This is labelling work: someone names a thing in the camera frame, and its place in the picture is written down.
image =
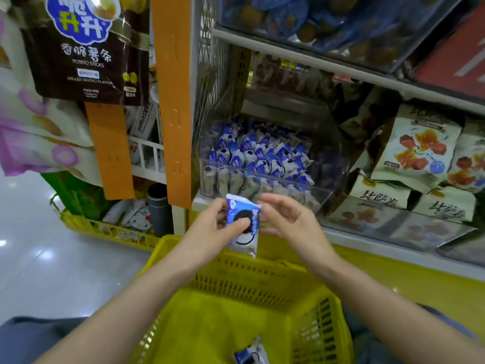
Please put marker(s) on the yellow floor basket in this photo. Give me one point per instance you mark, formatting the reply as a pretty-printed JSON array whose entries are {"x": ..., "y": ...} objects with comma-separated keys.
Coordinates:
[{"x": 102, "y": 231}]

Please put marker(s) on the store shelf with yellow base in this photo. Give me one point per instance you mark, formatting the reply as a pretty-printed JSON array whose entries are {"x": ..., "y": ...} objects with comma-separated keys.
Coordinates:
[{"x": 409, "y": 288}]

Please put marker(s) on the row of small brown packets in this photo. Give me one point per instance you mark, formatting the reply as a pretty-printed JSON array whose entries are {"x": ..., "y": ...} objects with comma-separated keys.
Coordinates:
[{"x": 295, "y": 75}]

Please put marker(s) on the white cartoon print packet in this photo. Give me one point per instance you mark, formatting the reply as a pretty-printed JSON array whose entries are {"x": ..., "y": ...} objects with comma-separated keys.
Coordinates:
[{"x": 138, "y": 218}]

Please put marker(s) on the black potato stick bag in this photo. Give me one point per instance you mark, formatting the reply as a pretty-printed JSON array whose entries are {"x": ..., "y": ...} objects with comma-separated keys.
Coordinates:
[{"x": 83, "y": 56}]

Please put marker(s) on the white card packet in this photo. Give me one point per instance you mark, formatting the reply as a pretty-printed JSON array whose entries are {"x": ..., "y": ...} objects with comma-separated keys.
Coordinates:
[{"x": 144, "y": 117}]

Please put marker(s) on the yellow plastic shopping basket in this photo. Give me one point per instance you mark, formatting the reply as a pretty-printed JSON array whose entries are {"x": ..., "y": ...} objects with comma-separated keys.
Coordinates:
[{"x": 212, "y": 329}]

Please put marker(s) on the orange hanging strip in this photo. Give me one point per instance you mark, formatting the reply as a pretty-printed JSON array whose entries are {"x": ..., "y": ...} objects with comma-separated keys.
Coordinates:
[{"x": 110, "y": 151}]

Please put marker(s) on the pile of blue snack packets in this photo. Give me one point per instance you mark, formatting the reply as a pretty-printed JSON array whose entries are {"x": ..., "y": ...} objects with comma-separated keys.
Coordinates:
[{"x": 258, "y": 155}]

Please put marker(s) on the person's right forearm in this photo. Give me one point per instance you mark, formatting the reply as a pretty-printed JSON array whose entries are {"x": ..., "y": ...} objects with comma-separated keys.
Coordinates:
[{"x": 401, "y": 322}]

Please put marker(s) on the person's left forearm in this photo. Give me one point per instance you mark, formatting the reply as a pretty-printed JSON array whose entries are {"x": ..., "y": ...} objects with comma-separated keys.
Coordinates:
[{"x": 114, "y": 329}]

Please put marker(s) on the clear plastic bin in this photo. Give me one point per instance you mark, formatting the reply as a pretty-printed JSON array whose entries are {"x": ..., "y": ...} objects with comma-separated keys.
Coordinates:
[
  {"x": 333, "y": 155},
  {"x": 386, "y": 227}
]

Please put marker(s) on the pile of blue jelly cups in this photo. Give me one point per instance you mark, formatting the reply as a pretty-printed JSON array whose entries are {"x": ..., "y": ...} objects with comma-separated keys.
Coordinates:
[{"x": 333, "y": 19}]

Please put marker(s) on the grey trousers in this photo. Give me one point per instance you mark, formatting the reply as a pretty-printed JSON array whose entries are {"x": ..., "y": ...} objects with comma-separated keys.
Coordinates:
[{"x": 30, "y": 341}]

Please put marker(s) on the green snack bags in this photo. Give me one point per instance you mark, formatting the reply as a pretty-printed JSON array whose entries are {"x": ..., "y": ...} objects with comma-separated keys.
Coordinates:
[{"x": 72, "y": 194}]

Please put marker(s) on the person's right hand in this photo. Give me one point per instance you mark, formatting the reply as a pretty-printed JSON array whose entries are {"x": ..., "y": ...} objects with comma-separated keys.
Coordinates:
[{"x": 299, "y": 231}]

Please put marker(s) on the row of fruit print bags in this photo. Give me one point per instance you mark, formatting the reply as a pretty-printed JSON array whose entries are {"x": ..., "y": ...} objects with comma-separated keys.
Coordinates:
[{"x": 417, "y": 147}]

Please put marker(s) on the person's left hand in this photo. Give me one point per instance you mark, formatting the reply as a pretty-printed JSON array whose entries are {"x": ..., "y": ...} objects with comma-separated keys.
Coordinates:
[{"x": 204, "y": 242}]

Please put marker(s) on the dark grey cylinder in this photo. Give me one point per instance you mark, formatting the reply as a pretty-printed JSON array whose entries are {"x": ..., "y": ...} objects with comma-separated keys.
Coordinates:
[{"x": 160, "y": 210}]

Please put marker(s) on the orange shelf post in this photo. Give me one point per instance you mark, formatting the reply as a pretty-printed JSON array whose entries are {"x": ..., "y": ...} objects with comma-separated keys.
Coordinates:
[{"x": 174, "y": 102}]

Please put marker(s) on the red price sign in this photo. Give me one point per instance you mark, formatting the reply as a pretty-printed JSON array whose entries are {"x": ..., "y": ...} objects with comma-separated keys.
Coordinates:
[{"x": 455, "y": 60}]

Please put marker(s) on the purple white snack bag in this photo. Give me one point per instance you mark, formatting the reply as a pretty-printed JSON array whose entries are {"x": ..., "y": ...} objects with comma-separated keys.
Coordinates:
[
  {"x": 42, "y": 157},
  {"x": 38, "y": 110}
]

